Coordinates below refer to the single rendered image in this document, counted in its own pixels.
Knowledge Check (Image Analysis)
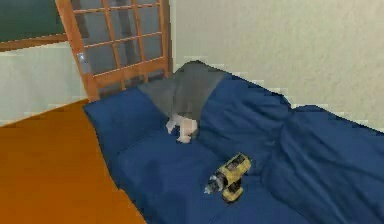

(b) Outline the dark green framed picture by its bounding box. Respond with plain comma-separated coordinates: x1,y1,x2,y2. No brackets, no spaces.
0,0,68,53

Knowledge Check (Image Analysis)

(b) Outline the grey cloth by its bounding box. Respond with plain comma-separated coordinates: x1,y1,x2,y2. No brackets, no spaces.
137,60,231,144

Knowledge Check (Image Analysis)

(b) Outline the blue sofa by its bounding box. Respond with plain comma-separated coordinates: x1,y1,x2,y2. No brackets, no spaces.
82,73,384,224

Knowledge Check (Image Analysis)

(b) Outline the yellow power drill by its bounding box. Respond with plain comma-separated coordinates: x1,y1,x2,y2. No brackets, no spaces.
203,152,253,204

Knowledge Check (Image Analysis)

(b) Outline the wooden lattice room door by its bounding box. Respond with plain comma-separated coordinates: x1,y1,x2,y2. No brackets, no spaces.
54,0,174,103

